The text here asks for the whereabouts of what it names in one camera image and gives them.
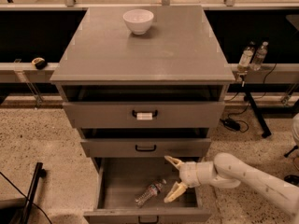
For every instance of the black stand leg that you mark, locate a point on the black stand leg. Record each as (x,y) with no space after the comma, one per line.
(257,113)

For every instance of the grey drawer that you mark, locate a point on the grey drawer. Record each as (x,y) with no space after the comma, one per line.
(123,114)
(146,147)
(122,180)

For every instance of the grey drawer cabinet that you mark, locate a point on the grey drawer cabinet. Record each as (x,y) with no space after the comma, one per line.
(177,60)

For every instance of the black power adapter with cable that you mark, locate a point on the black power adapter with cable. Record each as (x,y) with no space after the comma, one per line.
(231,123)

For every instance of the clear bottle on ledge left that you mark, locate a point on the clear bottle on ledge left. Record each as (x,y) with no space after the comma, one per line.
(246,57)

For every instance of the white tape on handle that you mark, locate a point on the white tape on handle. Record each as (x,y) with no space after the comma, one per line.
(144,116)

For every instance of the black stand at left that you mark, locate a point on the black stand at left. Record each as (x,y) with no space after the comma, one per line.
(18,210)

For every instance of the clear bottle on ledge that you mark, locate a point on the clear bottle on ledge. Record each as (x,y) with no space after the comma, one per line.
(259,56)
(246,57)

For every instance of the middle grey drawer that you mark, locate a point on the middle grey drawer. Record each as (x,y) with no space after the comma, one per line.
(146,147)

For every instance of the clear bottle on ledge right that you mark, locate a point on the clear bottle on ledge right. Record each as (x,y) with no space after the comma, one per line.
(259,56)

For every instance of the top grey drawer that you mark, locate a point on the top grey drawer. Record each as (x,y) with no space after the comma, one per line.
(123,114)

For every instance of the black object on floor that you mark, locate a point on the black object on floor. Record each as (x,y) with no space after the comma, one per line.
(292,179)

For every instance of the clear plastic water bottle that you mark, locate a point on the clear plastic water bottle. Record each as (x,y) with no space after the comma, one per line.
(152,190)

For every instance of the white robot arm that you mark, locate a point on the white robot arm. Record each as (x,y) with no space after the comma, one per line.
(227,172)

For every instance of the white ceramic bowl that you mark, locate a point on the white ceramic bowl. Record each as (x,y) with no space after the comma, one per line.
(138,21)

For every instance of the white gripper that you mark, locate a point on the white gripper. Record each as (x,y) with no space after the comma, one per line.
(189,174)

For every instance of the black yellow tape measure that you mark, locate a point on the black yellow tape measure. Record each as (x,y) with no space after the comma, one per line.
(39,63)

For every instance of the bottom grey drawer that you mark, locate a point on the bottom grey drawer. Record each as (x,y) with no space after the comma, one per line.
(122,180)

